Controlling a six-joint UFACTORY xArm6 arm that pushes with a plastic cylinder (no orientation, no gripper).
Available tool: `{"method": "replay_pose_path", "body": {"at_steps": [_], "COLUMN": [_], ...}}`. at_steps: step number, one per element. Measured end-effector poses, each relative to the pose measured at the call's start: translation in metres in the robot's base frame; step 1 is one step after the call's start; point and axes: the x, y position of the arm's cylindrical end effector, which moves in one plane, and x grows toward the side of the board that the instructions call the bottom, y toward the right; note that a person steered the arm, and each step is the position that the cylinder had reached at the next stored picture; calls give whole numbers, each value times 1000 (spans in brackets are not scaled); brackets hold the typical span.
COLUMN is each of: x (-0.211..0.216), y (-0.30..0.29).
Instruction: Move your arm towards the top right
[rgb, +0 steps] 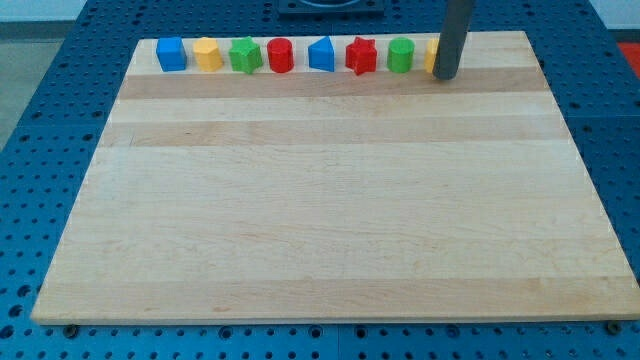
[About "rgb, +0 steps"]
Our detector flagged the large wooden board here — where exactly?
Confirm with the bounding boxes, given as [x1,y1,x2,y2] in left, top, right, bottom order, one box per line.
[31,31,639,325]

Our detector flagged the blue triangle block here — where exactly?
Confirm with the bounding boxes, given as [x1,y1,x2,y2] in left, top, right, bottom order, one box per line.
[307,36,335,72]

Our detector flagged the red star block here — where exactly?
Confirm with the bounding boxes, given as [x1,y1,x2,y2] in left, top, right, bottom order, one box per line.
[345,36,377,75]

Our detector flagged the red cylinder block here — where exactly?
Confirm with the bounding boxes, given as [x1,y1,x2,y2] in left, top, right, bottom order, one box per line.
[267,37,294,73]

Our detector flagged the green star block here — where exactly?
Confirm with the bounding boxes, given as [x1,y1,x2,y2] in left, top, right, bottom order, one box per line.
[229,36,263,74]

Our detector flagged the green cylinder block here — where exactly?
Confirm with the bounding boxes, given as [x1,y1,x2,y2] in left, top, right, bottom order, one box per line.
[387,37,415,73]

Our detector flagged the yellow hexagon block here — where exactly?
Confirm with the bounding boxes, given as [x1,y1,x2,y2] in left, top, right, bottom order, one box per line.
[193,37,224,72]

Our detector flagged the yellow block behind rod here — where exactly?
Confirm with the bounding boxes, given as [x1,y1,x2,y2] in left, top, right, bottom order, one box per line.
[424,38,439,74]

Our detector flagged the blue cube block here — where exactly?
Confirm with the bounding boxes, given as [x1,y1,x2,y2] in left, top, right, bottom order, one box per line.
[156,37,187,72]

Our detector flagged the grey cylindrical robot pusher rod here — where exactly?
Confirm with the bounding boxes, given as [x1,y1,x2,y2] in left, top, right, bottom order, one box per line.
[433,0,475,80]

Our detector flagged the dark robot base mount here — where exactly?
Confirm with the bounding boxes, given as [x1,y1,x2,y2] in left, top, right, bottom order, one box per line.
[274,0,385,17]

